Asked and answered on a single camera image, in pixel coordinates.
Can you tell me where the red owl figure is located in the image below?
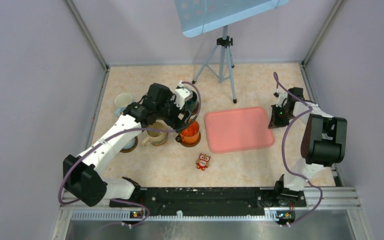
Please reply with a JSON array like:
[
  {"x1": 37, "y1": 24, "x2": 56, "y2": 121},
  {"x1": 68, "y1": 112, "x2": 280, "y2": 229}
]
[{"x1": 195, "y1": 153, "x2": 211, "y2": 171}]

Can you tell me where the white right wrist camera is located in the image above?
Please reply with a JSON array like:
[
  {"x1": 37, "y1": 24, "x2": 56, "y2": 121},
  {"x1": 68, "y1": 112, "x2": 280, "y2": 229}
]
[{"x1": 273, "y1": 89, "x2": 288, "y2": 108}]

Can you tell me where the dark brown coaster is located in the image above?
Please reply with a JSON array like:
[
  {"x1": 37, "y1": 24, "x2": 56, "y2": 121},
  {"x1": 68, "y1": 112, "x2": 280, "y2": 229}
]
[
  {"x1": 179, "y1": 133, "x2": 201, "y2": 148},
  {"x1": 119, "y1": 136, "x2": 139, "y2": 153}
]

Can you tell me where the light blue mug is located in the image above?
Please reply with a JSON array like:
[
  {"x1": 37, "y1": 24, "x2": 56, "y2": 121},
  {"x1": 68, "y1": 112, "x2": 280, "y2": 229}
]
[{"x1": 114, "y1": 93, "x2": 133, "y2": 117}]

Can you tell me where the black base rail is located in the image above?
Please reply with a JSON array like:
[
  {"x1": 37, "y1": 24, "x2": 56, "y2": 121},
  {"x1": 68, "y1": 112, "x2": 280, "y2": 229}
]
[{"x1": 129, "y1": 187, "x2": 307, "y2": 217}]

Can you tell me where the dark green mug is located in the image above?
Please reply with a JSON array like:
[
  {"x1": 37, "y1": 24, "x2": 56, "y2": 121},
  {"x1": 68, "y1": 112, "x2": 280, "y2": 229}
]
[{"x1": 185, "y1": 91, "x2": 199, "y2": 115}]

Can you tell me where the orange mug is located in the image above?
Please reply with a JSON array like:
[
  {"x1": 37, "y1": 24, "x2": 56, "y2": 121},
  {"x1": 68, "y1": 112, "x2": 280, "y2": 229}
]
[{"x1": 175, "y1": 121, "x2": 200, "y2": 144}]

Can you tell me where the beige mug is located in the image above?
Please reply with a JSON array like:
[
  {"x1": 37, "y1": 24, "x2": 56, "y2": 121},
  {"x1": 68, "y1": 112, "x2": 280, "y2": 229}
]
[{"x1": 141, "y1": 120, "x2": 169, "y2": 146}]

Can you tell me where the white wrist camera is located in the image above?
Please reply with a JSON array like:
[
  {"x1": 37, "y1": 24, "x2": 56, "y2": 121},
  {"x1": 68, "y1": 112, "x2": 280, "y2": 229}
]
[
  {"x1": 273, "y1": 89, "x2": 288, "y2": 108},
  {"x1": 173, "y1": 81, "x2": 193, "y2": 110}
]

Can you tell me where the pink tray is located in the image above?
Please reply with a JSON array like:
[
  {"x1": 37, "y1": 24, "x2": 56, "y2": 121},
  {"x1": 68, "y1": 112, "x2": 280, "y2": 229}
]
[{"x1": 204, "y1": 107, "x2": 275, "y2": 154}]

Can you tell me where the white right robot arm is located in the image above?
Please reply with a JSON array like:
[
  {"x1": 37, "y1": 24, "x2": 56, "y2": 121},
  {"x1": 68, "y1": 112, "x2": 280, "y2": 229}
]
[{"x1": 268, "y1": 87, "x2": 347, "y2": 206}]

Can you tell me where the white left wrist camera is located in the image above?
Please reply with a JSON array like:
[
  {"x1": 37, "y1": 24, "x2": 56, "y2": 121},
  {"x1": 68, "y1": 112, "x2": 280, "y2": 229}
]
[{"x1": 173, "y1": 81, "x2": 193, "y2": 110}]

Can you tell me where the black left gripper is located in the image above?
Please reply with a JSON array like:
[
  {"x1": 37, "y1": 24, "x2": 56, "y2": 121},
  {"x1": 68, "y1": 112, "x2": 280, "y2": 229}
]
[{"x1": 156, "y1": 91, "x2": 192, "y2": 133}]

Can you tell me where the dark brown coaster front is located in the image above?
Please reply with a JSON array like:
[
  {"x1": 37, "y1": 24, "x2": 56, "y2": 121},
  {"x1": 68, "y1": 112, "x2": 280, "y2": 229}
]
[{"x1": 179, "y1": 133, "x2": 201, "y2": 148}]

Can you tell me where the blue dotted board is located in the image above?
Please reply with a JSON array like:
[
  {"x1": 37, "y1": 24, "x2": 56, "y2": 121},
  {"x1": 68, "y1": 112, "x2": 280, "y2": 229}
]
[{"x1": 174, "y1": 0, "x2": 289, "y2": 38}]

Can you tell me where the white mug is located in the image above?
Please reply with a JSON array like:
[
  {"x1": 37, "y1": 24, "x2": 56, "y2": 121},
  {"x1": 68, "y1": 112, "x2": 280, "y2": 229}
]
[{"x1": 122, "y1": 137, "x2": 136, "y2": 150}]

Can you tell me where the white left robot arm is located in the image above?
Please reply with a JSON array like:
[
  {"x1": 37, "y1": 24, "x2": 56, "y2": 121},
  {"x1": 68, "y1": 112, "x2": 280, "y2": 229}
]
[{"x1": 58, "y1": 81, "x2": 201, "y2": 207}]

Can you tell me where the grey cable duct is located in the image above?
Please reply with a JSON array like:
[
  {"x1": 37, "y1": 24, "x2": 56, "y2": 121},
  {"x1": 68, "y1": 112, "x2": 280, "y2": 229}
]
[{"x1": 71, "y1": 210, "x2": 279, "y2": 222}]

